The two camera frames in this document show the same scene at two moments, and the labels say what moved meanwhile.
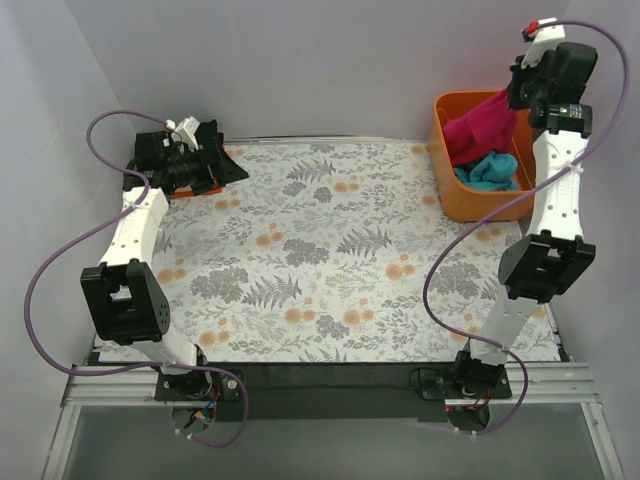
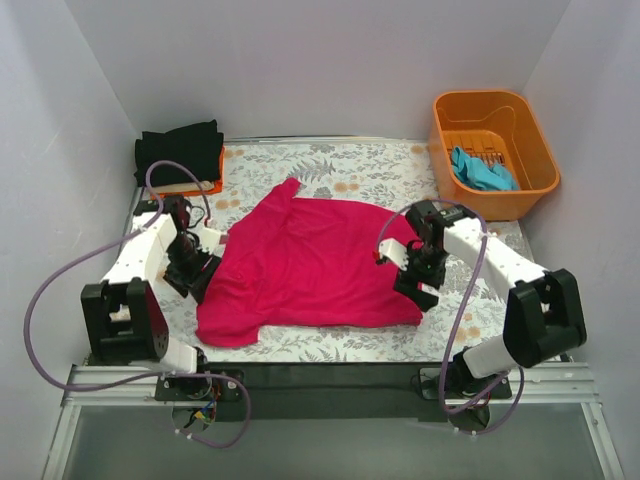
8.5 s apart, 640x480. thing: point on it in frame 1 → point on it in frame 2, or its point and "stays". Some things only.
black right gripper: [520, 89] → [417, 288]
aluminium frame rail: [564, 384] stays
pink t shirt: [487, 127] → [304, 262]
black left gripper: [215, 161] → [191, 275]
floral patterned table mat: [321, 255] stays
